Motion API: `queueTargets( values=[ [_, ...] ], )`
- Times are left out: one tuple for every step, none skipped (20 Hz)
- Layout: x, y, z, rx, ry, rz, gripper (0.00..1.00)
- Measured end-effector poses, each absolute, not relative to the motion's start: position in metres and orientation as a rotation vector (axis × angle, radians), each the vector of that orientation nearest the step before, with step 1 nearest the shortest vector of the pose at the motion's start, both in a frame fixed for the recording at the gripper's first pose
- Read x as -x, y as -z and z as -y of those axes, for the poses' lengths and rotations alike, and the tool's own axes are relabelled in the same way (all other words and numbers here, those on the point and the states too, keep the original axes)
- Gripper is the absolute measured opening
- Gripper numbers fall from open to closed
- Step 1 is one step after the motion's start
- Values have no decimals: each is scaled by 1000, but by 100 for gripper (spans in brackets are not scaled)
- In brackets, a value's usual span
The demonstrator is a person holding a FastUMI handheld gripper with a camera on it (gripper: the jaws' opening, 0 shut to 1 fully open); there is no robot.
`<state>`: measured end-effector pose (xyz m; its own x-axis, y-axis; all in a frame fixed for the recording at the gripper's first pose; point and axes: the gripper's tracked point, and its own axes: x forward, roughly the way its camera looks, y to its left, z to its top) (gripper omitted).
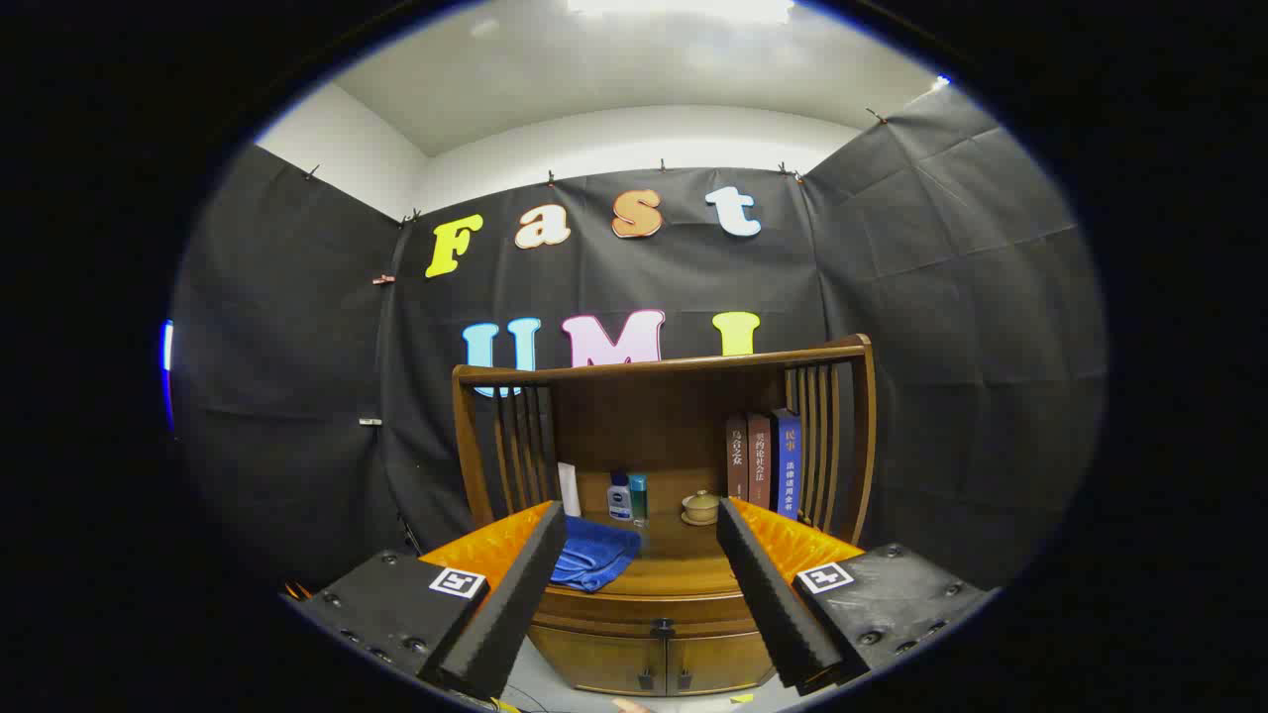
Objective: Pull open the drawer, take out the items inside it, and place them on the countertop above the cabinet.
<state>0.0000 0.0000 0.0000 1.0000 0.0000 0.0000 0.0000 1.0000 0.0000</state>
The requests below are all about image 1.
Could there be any dark brown book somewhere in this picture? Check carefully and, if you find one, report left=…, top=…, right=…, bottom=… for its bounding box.
left=725, top=416, right=750, bottom=501

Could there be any folded blue towel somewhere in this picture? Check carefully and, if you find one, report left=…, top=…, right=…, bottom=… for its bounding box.
left=550, top=515, right=643, bottom=593

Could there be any ceiling light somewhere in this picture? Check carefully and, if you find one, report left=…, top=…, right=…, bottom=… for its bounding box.
left=567, top=0, right=795, bottom=23

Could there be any reddish brown book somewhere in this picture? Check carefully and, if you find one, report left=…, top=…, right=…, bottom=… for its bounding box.
left=747, top=413, right=774, bottom=511

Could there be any wooden cabinet with slatted sides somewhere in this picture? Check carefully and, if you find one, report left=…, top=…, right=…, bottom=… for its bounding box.
left=453, top=334, right=878, bottom=697

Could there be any wooden cabinet door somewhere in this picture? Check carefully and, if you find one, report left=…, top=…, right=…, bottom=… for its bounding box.
left=666, top=634, right=776, bottom=694
left=530, top=626, right=667, bottom=694

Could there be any wooden countertop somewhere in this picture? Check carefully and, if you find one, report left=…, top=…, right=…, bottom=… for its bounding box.
left=550, top=510, right=793, bottom=595

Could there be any blue book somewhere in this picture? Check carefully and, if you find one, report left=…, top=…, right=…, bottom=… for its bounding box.
left=771, top=408, right=803, bottom=521

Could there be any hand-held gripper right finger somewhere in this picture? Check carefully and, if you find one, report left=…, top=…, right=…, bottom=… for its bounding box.
left=715, top=497, right=997, bottom=696

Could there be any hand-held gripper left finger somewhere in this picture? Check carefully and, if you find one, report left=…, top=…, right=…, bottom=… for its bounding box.
left=282, top=500, right=569, bottom=702

